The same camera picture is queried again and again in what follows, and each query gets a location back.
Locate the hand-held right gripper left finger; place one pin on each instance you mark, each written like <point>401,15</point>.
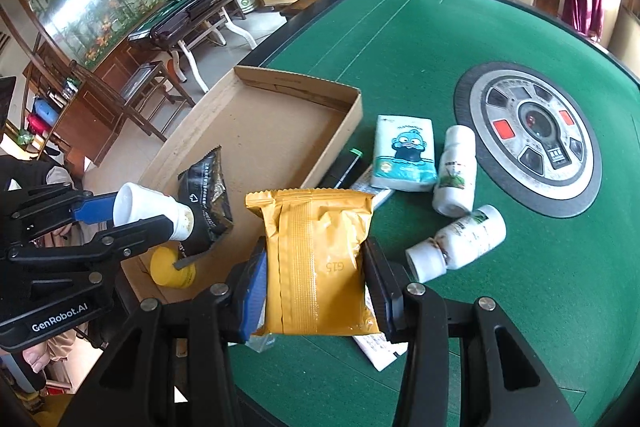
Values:
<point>255,294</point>

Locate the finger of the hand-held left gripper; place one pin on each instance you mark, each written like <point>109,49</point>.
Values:
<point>140,232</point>
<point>95,209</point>

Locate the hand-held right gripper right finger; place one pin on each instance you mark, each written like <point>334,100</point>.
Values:
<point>375,292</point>

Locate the white bottle with yellowed label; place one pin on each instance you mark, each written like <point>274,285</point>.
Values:
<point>145,207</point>

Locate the yellow round jar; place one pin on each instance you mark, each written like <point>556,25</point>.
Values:
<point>167,269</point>

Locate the yellow snack packet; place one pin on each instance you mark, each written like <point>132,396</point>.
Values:
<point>320,257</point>

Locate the white printed sachet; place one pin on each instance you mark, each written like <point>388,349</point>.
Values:
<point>377,195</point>

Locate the white bottle with green label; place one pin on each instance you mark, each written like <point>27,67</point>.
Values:
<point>465,239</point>
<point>455,177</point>

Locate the tissue pack with cartoon print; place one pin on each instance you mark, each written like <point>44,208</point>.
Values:
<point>405,152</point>

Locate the shallow cardboard box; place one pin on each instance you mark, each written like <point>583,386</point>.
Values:
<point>260,137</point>

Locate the white paper leaflet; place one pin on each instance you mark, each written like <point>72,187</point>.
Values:
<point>375,349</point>

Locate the black snack packet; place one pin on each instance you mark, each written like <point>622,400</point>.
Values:
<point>205,192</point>

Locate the wooden stool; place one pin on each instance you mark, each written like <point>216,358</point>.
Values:
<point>142,79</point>

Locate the dark mahjong table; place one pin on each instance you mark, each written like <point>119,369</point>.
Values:
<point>195,7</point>

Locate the round mahjong table control panel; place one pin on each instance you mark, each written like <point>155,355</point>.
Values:
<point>530,122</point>

